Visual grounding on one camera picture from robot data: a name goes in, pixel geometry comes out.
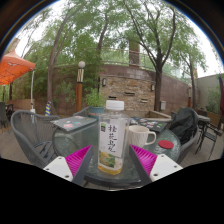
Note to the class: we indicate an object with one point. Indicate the black metal patio chair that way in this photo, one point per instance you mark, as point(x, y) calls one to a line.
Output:
point(211, 135)

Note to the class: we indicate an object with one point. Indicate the black wall lantern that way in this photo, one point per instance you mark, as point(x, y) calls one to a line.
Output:
point(152, 87)
point(104, 82)

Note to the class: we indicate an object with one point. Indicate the black backpack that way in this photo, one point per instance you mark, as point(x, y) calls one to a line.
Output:
point(184, 125)

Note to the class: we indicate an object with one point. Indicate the blue yellow striped cone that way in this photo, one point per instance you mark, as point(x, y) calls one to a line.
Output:
point(48, 109)

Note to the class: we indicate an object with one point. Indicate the green plant in blue pot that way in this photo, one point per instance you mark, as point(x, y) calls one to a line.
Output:
point(95, 100)

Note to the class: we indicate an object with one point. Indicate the flat round red coaster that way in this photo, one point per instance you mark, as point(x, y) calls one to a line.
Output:
point(166, 144)

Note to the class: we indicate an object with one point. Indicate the clear white-capped drink bottle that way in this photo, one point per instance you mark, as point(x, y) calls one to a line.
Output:
point(112, 140)

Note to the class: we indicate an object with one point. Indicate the grey wall utility box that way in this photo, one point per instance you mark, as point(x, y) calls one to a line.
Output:
point(163, 105)

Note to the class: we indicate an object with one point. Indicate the grey laptop with stickers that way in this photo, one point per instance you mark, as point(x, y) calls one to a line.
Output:
point(73, 122)

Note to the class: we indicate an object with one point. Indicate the round dark patio table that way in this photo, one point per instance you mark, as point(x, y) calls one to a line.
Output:
point(204, 118)

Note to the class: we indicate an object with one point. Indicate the white ceramic mug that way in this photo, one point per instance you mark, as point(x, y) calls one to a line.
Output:
point(138, 136)

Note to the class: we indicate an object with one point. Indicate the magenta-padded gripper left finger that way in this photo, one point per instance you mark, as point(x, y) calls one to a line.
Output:
point(77, 160)

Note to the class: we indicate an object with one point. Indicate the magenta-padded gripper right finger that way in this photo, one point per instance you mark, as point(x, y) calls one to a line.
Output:
point(144, 159)

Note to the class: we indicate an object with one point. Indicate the orange canopy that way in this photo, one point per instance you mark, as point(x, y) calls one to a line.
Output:
point(15, 68)

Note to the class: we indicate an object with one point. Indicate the globe-topped wooden lamp post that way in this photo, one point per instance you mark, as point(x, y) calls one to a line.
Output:
point(79, 93)

